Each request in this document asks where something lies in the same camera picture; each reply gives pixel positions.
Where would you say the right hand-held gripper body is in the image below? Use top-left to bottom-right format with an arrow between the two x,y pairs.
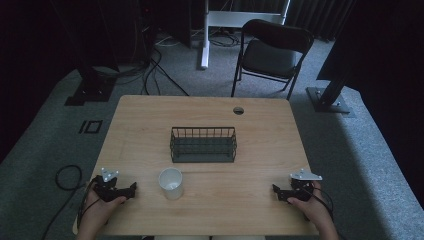
287,168 -> 323,202

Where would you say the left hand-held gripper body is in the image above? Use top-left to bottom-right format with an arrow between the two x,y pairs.
92,167 -> 124,203

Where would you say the person's left hand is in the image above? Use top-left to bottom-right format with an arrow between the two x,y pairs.
79,181 -> 128,232

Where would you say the person's right hand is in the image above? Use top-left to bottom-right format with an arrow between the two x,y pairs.
286,189 -> 332,228

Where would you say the white cup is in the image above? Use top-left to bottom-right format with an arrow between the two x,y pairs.
157,167 -> 185,201

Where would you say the black metal stand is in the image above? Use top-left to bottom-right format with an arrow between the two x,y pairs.
64,49 -> 118,107
305,66 -> 355,116

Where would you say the black folding chair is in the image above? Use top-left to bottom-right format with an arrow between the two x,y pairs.
230,18 -> 315,101

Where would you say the dark curtain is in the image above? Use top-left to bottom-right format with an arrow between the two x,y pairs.
284,0 -> 356,43

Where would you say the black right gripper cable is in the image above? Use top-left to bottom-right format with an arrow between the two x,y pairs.
308,185 -> 335,223

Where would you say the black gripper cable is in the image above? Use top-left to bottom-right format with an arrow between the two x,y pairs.
40,164 -> 101,240
308,185 -> 335,223

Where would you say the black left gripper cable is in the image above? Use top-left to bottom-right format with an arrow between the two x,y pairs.
40,164 -> 101,240

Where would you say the black wire basket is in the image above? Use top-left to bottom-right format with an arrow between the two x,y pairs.
169,126 -> 238,164

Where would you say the black floor cable bundle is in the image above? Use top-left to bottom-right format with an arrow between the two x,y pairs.
114,46 -> 190,98

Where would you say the white floor cable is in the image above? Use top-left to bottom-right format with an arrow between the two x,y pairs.
153,32 -> 183,48

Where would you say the white desk frame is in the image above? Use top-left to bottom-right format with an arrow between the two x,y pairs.
199,0 -> 292,71

